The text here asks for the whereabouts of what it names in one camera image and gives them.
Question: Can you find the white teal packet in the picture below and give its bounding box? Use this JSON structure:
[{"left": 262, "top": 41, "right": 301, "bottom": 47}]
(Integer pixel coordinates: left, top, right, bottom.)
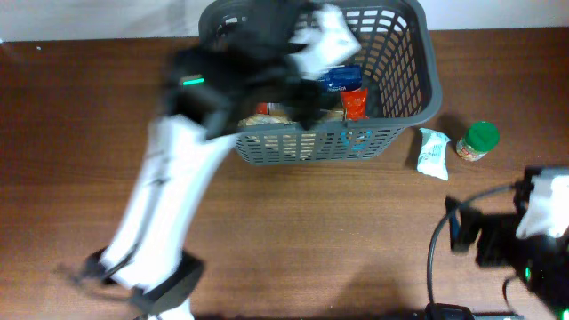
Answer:
[{"left": 417, "top": 128, "right": 450, "bottom": 181}]

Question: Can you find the green lid jar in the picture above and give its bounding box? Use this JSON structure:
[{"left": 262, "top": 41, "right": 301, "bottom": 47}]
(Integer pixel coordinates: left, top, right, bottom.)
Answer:
[{"left": 456, "top": 122, "right": 500, "bottom": 162}]

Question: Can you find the small round blue tin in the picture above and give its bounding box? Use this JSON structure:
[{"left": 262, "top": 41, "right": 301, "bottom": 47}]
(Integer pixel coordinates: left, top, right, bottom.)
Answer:
[{"left": 340, "top": 131, "right": 373, "bottom": 152}]

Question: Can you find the grey plastic basket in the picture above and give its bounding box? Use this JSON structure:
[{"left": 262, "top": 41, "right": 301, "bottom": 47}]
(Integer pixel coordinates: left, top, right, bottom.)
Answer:
[{"left": 197, "top": 0, "right": 443, "bottom": 166}]

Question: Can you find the spaghetti pack red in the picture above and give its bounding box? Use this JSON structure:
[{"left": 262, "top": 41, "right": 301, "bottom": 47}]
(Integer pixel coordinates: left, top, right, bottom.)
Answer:
[{"left": 245, "top": 89, "right": 368, "bottom": 125}]

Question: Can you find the rice bag beige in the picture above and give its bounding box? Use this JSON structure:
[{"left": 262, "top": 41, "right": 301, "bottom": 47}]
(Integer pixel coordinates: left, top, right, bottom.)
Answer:
[{"left": 236, "top": 110, "right": 345, "bottom": 164}]

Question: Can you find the tissue multipack blue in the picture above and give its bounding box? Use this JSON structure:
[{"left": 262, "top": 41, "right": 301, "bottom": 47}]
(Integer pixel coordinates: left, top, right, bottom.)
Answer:
[{"left": 317, "top": 65, "right": 363, "bottom": 92}]

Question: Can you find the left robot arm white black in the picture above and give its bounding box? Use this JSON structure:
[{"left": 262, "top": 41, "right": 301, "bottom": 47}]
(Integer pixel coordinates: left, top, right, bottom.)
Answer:
[{"left": 57, "top": 1, "right": 359, "bottom": 319}]

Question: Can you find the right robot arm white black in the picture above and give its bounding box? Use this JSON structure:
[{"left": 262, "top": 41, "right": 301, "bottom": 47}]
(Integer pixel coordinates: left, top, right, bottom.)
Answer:
[{"left": 445, "top": 196, "right": 568, "bottom": 319}]

